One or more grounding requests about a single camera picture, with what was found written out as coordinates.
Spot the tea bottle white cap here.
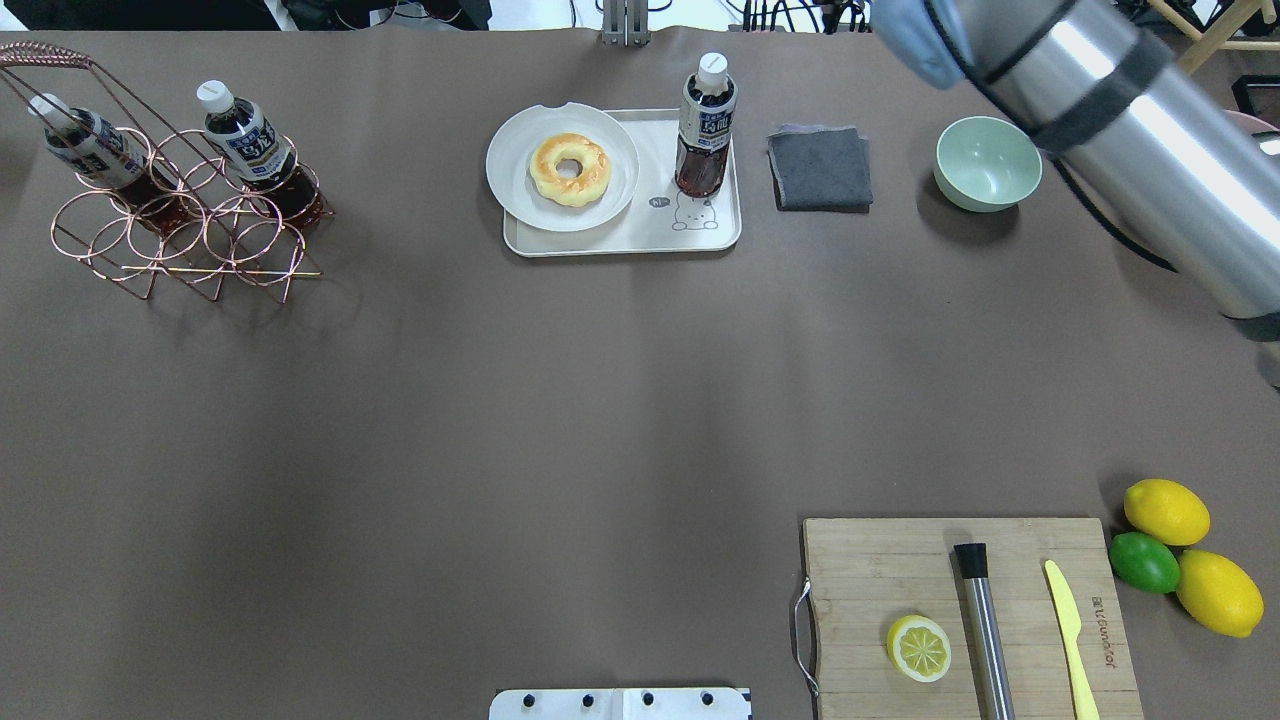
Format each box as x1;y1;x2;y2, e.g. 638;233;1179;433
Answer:
675;53;737;199

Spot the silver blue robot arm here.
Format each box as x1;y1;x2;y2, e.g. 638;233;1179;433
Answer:
872;1;1279;343

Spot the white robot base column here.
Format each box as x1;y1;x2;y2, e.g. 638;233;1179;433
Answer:
488;685;754;719

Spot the cream rabbit tray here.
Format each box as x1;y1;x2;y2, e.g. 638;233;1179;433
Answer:
486;102;742;258

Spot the tea bottle rear right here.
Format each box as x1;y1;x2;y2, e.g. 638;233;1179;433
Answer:
196;79;323;229

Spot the tea bottle rear left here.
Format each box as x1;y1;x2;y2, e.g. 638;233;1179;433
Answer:
28;94;193;236

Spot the glazed yellow donut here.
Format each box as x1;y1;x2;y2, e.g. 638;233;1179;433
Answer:
527;133;613;208

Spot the white round plate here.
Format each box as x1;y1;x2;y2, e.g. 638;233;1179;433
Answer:
486;102;639;232

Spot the folded grey cloth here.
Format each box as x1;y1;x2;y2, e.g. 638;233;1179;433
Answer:
767;124;874;211

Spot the bamboo cutting board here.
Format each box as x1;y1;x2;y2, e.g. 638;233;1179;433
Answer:
803;518;1144;719

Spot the mint green bowl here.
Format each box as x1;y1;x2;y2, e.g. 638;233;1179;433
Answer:
933;117;1043;213

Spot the half lemon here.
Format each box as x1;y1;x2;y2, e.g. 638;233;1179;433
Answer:
884;614;952;683

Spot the steel muddler black tip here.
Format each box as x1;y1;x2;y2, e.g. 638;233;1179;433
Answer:
954;542;1016;719

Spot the green lime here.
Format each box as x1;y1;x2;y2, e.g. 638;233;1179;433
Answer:
1108;530;1181;594

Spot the yellow lemon far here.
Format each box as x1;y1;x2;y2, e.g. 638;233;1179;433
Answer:
1123;478;1212;547

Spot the yellow lemon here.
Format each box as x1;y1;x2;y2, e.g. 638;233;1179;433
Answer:
1175;550;1265;638
1123;478;1212;547

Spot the yellow plastic knife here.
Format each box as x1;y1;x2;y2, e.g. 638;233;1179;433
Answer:
1043;559;1101;720

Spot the yellow lemon near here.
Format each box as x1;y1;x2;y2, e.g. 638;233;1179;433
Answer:
1175;550;1265;638

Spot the wooden mug tree stand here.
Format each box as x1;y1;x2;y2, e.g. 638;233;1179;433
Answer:
1148;0;1279;74

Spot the pink bowl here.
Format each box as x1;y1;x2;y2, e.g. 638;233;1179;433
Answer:
1224;110;1279;159

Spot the aluminium frame post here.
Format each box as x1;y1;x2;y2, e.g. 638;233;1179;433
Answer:
600;0;652;47

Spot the copper wire bottle rack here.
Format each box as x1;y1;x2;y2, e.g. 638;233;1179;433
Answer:
3;41;334;304

